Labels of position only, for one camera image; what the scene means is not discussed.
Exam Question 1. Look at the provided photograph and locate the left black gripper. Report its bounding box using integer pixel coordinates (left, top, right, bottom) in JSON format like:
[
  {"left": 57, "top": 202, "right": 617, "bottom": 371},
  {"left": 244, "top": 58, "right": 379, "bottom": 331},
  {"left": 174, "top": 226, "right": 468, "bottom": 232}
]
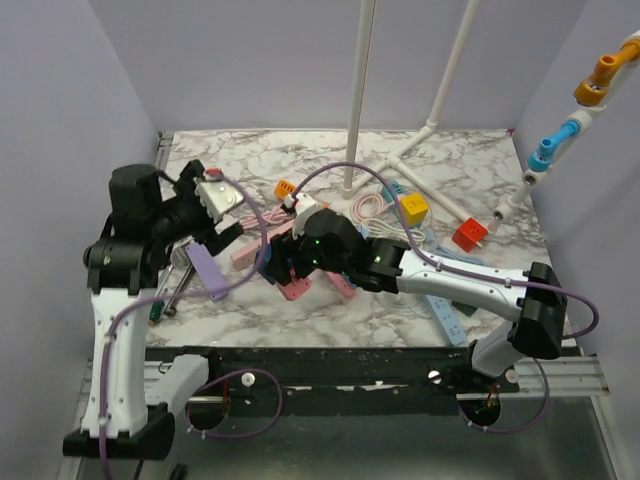
[{"left": 153, "top": 160, "right": 244, "bottom": 252}]

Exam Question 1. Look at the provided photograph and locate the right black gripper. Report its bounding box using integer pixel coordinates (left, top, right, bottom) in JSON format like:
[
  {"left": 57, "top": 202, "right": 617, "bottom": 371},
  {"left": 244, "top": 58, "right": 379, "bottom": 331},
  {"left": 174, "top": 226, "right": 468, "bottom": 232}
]
[{"left": 263, "top": 214, "right": 351, "bottom": 286}]

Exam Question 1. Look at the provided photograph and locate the pink triangular socket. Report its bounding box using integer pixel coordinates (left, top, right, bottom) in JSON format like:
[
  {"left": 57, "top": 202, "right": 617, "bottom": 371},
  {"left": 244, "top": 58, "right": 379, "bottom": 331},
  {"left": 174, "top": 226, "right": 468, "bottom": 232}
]
[{"left": 326, "top": 272, "right": 356, "bottom": 299}]

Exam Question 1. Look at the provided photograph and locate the purple power strip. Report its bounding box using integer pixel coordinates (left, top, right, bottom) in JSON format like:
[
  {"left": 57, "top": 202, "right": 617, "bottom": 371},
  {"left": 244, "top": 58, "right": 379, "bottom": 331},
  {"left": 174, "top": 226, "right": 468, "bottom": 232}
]
[{"left": 185, "top": 243, "right": 229, "bottom": 302}]

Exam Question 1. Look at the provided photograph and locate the pink long power strip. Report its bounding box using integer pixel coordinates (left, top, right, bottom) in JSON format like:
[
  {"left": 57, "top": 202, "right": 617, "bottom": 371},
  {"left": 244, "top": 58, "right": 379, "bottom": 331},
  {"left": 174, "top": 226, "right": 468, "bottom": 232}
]
[{"left": 231, "top": 220, "right": 294, "bottom": 270}]

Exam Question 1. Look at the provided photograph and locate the light blue power strip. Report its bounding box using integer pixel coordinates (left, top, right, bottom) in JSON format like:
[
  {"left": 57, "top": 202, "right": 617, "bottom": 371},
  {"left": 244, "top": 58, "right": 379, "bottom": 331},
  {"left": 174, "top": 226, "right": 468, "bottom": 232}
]
[{"left": 424, "top": 295, "right": 467, "bottom": 346}]

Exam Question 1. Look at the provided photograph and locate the red cube socket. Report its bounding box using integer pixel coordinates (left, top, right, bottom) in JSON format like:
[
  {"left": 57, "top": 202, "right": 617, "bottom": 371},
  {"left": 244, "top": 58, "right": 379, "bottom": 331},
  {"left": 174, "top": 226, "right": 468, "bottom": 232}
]
[{"left": 452, "top": 218, "right": 488, "bottom": 252}]

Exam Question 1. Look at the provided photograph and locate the dark green cube socket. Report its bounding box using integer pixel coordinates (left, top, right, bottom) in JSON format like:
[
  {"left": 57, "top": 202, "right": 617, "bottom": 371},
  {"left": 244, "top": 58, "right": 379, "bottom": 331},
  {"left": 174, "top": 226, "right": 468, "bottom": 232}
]
[{"left": 451, "top": 301, "right": 478, "bottom": 317}]

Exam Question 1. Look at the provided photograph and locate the dark blue cube socket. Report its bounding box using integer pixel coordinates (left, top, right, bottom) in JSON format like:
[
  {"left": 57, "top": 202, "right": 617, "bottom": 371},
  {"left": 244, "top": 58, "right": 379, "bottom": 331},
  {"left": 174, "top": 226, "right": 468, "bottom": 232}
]
[{"left": 257, "top": 244, "right": 276, "bottom": 285}]

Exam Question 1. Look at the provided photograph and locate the pink square socket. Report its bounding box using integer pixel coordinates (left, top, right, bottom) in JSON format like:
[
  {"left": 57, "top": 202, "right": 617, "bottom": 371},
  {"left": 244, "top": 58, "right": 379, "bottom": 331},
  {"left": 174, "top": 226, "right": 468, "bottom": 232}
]
[{"left": 276, "top": 278, "right": 311, "bottom": 301}]

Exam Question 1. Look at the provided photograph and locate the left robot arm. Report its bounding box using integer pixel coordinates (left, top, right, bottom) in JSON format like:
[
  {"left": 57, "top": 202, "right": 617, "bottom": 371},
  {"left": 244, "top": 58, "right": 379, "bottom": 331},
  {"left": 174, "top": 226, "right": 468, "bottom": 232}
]
[{"left": 63, "top": 161, "right": 244, "bottom": 461}]

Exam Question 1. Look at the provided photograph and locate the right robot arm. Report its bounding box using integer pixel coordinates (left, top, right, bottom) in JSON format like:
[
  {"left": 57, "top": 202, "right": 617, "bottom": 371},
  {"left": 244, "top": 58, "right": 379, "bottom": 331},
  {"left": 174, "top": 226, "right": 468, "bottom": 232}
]
[{"left": 260, "top": 209, "right": 567, "bottom": 392}]

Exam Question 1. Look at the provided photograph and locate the orange white cube socket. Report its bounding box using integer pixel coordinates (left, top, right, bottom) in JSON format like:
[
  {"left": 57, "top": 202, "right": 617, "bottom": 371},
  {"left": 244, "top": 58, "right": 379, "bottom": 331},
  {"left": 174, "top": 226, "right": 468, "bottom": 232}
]
[{"left": 274, "top": 179, "right": 297, "bottom": 200}]

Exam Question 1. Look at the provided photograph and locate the teal plug adapter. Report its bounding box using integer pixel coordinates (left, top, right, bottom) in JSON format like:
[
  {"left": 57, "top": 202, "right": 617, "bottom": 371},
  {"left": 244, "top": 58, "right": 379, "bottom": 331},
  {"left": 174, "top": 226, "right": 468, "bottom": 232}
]
[{"left": 380, "top": 180, "right": 406, "bottom": 210}]

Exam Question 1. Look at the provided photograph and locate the yellow cube socket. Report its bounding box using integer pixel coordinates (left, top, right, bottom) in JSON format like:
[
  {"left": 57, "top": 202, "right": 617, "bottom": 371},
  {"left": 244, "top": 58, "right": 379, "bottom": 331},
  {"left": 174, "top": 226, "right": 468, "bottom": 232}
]
[{"left": 400, "top": 192, "right": 430, "bottom": 227}]

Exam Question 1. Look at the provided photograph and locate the silver ratchet wrench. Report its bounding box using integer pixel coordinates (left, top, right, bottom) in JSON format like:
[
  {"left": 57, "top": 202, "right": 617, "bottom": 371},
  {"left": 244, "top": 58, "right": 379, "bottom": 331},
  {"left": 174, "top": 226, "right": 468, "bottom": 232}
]
[{"left": 155, "top": 247, "right": 189, "bottom": 299}]

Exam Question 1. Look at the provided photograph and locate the white PVC pipe stand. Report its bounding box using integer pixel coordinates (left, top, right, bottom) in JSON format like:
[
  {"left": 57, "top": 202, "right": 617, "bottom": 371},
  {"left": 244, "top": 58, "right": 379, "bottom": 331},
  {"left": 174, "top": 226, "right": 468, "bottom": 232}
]
[{"left": 346, "top": 1, "right": 509, "bottom": 223}]

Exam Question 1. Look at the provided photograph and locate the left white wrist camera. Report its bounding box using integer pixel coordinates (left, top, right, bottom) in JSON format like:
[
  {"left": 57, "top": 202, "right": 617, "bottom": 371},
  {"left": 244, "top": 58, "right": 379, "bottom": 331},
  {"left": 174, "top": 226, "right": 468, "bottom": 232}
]
[{"left": 195, "top": 169, "right": 244, "bottom": 223}]

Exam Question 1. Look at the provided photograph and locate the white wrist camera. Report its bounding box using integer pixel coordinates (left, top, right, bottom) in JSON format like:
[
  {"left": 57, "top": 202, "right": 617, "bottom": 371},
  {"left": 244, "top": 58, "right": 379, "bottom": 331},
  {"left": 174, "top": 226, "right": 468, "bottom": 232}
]
[
  {"left": 282, "top": 193, "right": 322, "bottom": 239},
  {"left": 195, "top": 169, "right": 244, "bottom": 223}
]

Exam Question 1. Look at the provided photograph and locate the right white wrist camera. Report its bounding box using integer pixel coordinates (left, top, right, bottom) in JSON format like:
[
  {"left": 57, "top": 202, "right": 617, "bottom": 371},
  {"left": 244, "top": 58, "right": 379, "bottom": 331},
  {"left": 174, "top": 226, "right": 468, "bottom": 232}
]
[{"left": 282, "top": 193, "right": 322, "bottom": 239}]

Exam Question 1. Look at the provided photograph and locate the pink coiled cable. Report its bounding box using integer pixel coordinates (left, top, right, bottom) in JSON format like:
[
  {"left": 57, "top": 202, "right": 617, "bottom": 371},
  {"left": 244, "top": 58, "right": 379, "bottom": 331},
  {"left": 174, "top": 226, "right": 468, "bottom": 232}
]
[{"left": 350, "top": 193, "right": 396, "bottom": 226}]

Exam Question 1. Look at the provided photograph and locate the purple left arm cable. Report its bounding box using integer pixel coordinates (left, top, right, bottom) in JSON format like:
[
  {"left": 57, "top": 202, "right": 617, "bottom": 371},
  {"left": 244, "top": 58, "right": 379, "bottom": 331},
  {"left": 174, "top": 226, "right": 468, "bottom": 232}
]
[{"left": 97, "top": 174, "right": 271, "bottom": 480}]

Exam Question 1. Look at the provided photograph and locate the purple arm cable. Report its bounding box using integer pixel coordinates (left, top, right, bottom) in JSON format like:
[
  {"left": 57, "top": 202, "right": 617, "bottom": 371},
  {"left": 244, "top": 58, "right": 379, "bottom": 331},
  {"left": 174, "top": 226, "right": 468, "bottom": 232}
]
[
  {"left": 97, "top": 174, "right": 271, "bottom": 480},
  {"left": 289, "top": 162, "right": 600, "bottom": 339}
]

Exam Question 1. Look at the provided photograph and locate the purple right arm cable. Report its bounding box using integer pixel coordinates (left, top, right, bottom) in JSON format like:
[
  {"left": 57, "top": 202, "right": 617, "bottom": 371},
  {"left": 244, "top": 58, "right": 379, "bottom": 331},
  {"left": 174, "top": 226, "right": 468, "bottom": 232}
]
[{"left": 289, "top": 162, "right": 600, "bottom": 339}]

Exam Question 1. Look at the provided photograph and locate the green handle screwdriver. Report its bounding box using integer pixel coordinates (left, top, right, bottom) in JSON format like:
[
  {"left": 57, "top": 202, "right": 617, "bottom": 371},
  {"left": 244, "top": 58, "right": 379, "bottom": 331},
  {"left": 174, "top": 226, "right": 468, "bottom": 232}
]
[{"left": 149, "top": 266, "right": 195, "bottom": 325}]

